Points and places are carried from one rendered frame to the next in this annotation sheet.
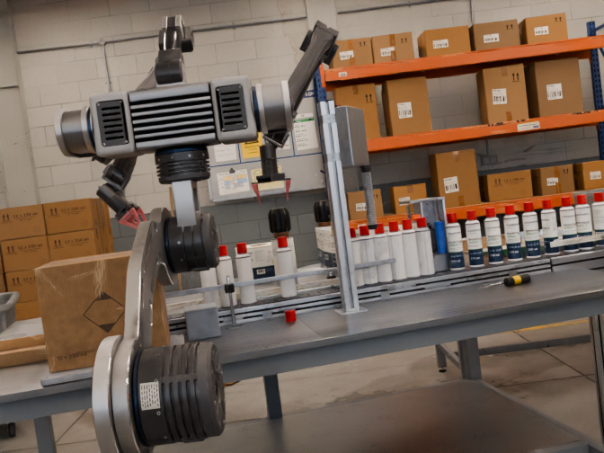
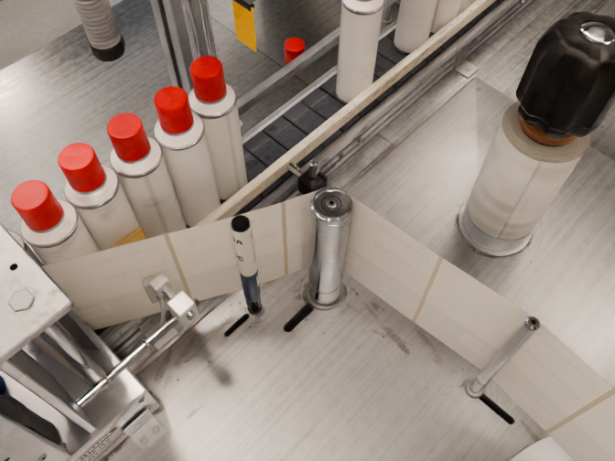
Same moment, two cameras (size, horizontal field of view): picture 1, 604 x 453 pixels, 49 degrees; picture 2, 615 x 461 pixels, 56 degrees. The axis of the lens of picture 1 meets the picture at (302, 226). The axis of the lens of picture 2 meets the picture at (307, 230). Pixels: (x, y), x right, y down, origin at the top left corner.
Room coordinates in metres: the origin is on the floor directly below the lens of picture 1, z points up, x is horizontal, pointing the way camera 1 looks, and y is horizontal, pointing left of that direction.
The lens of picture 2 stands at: (2.66, -0.33, 1.50)
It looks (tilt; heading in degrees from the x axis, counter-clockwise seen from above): 59 degrees down; 145
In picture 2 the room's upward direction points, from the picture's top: 1 degrees clockwise
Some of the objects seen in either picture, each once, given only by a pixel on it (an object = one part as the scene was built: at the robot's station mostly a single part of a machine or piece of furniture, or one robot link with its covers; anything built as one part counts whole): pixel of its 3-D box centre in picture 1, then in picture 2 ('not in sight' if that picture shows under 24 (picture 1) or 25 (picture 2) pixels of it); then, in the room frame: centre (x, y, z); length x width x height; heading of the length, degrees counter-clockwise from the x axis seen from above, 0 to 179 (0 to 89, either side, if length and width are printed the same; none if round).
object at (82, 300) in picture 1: (107, 305); not in sight; (1.80, 0.56, 0.99); 0.30 x 0.24 x 0.27; 100
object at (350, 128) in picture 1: (343, 138); not in sight; (2.16, -0.17, 1.38); 0.17 x 0.10 x 0.19; 157
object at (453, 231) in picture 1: (454, 242); not in sight; (2.32, -0.53, 0.98); 0.05 x 0.05 x 0.20
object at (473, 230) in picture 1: (474, 238); not in sight; (2.33, -0.60, 0.98); 0.05 x 0.05 x 0.20
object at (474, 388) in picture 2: not in sight; (499, 360); (2.62, -0.08, 0.97); 0.02 x 0.02 x 0.19
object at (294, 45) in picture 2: (290, 315); (295, 51); (2.05, 0.07, 0.85); 0.03 x 0.03 x 0.03
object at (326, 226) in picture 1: (325, 233); not in sight; (2.84, -0.10, 1.04); 0.09 x 0.09 x 0.29
